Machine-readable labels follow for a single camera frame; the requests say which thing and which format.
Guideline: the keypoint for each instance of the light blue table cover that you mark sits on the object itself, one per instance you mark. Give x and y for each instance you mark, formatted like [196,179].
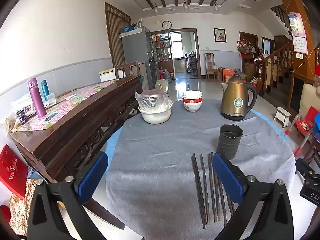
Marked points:
[112,142]

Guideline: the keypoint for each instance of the wall calendar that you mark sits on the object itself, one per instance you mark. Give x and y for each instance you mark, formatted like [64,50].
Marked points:
[300,37]

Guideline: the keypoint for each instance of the bunch of dark chopsticks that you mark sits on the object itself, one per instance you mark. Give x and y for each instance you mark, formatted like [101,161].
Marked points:
[197,185]

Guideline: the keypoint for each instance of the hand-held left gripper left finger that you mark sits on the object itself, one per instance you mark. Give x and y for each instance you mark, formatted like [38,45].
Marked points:
[92,173]

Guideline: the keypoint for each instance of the teal thermos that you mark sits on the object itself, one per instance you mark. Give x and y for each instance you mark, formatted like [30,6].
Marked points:
[45,88]

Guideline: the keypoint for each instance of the white ceramic bowl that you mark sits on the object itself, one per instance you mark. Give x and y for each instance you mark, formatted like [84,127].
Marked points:
[192,108]

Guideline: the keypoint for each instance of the plastic-wrapped metal pot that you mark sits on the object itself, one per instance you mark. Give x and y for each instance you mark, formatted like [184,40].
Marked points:
[151,100]

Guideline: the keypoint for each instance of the dark carved wooden cabinet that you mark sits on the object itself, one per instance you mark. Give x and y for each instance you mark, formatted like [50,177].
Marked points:
[75,130]

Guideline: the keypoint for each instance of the beige upholstered chair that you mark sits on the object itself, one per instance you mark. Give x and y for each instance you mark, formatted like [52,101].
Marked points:
[308,97]

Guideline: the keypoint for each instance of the floral plastic cover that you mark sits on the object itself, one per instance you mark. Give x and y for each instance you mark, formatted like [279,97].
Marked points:
[75,97]

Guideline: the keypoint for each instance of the tall-backed wooden chair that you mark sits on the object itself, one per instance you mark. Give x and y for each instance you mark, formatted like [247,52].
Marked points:
[211,62]

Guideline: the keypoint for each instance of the red gift box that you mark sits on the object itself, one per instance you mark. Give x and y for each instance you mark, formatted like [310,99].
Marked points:
[12,170]

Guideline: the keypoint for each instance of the white bowl with red band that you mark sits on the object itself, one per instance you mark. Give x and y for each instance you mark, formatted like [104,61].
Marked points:
[192,101]

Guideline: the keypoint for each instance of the white enamel basin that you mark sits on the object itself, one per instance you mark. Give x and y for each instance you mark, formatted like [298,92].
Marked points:
[155,116]

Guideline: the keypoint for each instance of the red plastic child chair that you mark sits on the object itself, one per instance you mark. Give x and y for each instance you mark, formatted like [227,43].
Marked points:
[306,122]

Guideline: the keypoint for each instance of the gold electric kettle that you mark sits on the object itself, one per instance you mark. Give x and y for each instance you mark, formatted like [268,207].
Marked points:
[235,97]

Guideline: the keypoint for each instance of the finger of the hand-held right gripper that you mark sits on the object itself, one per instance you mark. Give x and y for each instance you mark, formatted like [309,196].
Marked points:
[305,170]

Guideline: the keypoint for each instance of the wooden doorway frame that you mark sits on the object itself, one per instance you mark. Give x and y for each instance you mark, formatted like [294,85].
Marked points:
[197,52]

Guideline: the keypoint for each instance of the round wall clock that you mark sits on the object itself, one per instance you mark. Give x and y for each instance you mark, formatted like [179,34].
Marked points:
[166,25]

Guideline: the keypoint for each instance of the white electric fan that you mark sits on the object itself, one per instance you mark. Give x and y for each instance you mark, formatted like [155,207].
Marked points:
[162,85]

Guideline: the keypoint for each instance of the white box with blue print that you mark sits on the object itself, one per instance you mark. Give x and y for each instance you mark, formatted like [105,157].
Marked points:
[142,75]

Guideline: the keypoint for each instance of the clear plastic container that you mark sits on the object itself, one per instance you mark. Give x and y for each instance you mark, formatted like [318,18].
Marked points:
[50,100]

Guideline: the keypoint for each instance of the wooden stair railing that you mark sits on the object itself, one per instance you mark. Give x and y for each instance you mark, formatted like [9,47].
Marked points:
[275,62]

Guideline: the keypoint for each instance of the brown wooden door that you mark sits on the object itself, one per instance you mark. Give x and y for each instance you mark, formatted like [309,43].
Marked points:
[248,47]

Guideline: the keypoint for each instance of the brown striped curtain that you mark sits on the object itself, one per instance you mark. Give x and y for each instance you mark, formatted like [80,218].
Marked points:
[117,35]

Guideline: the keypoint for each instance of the purple thermos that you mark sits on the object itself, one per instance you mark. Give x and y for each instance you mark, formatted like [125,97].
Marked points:
[37,97]

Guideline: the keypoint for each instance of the grey table cloth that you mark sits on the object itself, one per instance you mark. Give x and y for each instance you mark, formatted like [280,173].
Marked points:
[155,155]

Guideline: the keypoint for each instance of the small dark jar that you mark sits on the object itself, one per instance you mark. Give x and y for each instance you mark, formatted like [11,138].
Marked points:
[22,117]

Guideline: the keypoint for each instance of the dark grey metal chopstick holder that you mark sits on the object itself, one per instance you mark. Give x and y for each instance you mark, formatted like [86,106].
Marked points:
[228,145]

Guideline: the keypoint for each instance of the orange cardboard box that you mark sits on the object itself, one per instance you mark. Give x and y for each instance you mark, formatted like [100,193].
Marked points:
[228,75]

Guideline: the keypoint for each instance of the white chest freezer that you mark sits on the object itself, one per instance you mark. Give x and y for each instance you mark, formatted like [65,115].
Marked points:
[107,75]

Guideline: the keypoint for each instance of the small white stool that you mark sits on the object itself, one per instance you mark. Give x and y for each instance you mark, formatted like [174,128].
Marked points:
[282,113]

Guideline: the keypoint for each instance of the wooden display shelf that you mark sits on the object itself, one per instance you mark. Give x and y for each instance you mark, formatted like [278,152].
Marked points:
[161,52]

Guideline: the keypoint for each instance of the blue water jug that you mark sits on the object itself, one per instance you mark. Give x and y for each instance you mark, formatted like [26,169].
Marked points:
[167,76]

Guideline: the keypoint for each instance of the grey refrigerator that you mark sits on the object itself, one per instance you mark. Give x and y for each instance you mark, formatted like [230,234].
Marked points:
[136,52]

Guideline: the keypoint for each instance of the dark wooden chair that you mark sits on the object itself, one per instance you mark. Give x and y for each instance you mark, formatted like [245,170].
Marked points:
[313,150]

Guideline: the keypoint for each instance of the framed picture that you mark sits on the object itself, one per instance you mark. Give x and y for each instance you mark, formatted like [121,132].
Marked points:
[220,35]

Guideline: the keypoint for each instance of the brown wooden chair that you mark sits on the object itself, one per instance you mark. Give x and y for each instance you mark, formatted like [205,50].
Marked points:
[126,65]

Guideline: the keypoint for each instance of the stacked red white bowls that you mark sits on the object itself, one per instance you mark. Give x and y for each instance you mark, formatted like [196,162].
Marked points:
[192,94]

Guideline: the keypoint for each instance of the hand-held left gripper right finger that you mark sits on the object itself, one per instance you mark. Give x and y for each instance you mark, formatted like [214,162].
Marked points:
[226,176]

